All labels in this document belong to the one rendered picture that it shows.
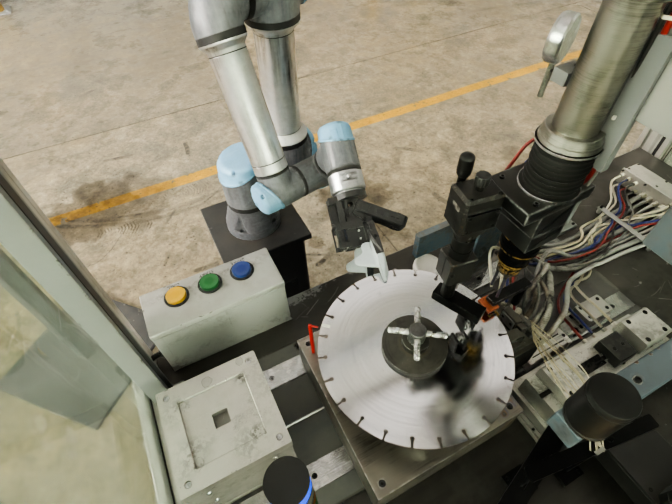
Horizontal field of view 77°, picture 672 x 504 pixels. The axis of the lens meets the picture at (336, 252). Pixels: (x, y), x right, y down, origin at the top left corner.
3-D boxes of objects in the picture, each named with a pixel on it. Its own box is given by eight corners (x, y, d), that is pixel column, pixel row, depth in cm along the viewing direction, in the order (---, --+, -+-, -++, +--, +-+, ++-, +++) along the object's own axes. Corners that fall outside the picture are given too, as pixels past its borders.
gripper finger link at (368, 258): (362, 287, 80) (348, 252, 86) (391, 280, 80) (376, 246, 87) (362, 277, 77) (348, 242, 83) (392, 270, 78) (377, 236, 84)
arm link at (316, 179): (283, 174, 101) (295, 157, 91) (320, 155, 106) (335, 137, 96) (300, 202, 102) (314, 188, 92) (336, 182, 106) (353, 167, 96)
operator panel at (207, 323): (174, 371, 91) (149, 338, 80) (163, 332, 97) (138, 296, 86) (292, 319, 99) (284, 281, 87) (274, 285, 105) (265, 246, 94)
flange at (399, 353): (402, 307, 77) (404, 299, 75) (458, 339, 72) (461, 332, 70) (368, 352, 71) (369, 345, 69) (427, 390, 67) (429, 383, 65)
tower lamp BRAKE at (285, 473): (277, 523, 40) (273, 518, 38) (260, 477, 43) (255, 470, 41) (319, 498, 42) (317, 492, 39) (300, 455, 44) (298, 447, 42)
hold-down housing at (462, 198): (443, 292, 63) (473, 192, 48) (429, 268, 66) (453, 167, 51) (476, 282, 65) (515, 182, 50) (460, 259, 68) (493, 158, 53)
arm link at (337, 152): (341, 134, 96) (356, 116, 89) (352, 179, 95) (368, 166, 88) (309, 136, 93) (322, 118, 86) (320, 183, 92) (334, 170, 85)
